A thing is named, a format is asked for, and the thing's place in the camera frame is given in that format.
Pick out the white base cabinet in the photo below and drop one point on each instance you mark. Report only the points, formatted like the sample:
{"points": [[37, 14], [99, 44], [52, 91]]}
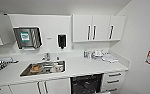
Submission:
{"points": [[54, 87]]}

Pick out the stainless steel dishwasher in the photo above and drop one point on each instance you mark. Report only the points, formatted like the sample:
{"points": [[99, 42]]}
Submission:
{"points": [[87, 85]]}

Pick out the white mug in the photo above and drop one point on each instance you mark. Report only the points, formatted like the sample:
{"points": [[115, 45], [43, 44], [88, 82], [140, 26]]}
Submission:
{"points": [[58, 67]]}

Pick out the steel sink basin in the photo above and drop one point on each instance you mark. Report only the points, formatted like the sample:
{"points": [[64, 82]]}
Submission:
{"points": [[41, 74]]}

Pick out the white wall outlet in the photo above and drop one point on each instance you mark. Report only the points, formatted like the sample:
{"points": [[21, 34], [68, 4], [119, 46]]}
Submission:
{"points": [[72, 47]]}

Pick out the stack of white plates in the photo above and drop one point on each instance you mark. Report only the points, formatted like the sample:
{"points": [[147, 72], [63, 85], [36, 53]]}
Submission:
{"points": [[98, 55]]}

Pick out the small wall label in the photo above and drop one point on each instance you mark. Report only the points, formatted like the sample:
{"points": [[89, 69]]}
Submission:
{"points": [[49, 37]]}

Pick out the steel paper towel dispenser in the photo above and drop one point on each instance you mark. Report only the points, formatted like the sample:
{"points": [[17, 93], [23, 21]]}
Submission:
{"points": [[26, 37]]}

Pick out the brown bowl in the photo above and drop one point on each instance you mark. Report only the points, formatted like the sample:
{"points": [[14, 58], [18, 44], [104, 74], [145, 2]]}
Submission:
{"points": [[36, 68]]}

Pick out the chrome faucet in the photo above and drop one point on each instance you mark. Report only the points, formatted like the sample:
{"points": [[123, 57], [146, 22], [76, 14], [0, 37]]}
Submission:
{"points": [[46, 56]]}

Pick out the blue dish soap bottle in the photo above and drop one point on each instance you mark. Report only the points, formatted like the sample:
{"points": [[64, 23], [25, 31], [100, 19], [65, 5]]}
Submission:
{"points": [[86, 54]]}

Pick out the small chrome sink knob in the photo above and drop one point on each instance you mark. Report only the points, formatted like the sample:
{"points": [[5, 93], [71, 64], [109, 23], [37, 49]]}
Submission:
{"points": [[57, 59]]}

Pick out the small white cup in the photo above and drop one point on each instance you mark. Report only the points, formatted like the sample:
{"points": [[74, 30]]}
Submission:
{"points": [[89, 55]]}

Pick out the white dish towel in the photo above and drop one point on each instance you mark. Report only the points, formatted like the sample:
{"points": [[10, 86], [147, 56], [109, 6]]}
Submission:
{"points": [[111, 59]]}

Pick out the black soap dispenser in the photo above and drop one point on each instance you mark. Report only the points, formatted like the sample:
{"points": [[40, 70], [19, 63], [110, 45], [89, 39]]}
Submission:
{"points": [[61, 41]]}

